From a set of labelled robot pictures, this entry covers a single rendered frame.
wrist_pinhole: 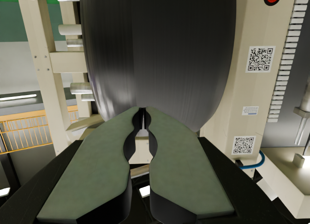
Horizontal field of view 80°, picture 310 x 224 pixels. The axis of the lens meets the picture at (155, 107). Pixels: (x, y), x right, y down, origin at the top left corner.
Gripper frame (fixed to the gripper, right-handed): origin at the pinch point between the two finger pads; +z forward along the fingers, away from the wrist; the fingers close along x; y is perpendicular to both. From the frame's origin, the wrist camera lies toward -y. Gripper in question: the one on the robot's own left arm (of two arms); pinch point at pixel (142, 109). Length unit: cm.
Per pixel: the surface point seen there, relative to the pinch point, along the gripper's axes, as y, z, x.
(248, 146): 37, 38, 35
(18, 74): 244, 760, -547
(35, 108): 241, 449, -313
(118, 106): 12.0, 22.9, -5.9
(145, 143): 55, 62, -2
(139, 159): 64, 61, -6
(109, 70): 4.2, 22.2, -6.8
